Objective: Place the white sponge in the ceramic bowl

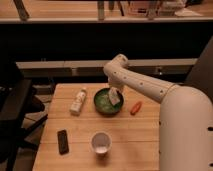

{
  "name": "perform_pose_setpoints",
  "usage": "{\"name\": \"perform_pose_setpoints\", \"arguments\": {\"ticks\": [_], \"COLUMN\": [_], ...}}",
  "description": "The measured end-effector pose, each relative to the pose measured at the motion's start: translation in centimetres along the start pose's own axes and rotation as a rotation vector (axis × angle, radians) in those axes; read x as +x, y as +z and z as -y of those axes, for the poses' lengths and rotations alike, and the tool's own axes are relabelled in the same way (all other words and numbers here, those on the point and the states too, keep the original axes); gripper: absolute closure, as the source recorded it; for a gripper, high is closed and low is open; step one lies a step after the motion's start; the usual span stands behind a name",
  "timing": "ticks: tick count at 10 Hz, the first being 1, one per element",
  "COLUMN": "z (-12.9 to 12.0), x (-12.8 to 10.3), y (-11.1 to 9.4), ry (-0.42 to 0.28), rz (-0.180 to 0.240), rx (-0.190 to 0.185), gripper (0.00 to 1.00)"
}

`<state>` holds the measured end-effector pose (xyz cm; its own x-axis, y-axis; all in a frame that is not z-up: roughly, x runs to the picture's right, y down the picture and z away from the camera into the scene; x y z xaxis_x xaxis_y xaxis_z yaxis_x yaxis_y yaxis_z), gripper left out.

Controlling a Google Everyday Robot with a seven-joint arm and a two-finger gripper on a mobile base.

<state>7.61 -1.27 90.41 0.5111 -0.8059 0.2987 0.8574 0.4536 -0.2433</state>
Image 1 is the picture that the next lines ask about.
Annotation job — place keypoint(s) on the white paper cup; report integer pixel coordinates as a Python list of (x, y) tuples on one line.
[(101, 143)]

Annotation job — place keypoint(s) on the white sponge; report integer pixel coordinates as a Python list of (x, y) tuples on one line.
[(113, 96)]

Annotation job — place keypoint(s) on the black remote control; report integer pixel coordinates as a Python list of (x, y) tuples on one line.
[(63, 142)]

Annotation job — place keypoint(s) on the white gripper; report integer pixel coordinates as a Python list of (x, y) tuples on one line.
[(116, 84)]

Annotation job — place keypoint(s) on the orange carrot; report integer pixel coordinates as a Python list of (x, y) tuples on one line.
[(136, 108)]

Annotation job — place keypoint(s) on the wooden table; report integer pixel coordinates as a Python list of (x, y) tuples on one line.
[(126, 141)]

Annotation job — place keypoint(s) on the black chair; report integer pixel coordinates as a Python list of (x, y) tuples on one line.
[(17, 98)]

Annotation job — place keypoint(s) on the green ceramic bowl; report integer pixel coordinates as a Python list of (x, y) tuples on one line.
[(103, 104)]

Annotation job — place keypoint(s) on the white plastic bottle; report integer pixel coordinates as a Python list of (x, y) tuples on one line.
[(78, 102)]

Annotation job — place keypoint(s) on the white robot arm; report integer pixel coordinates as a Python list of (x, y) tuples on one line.
[(185, 117)]

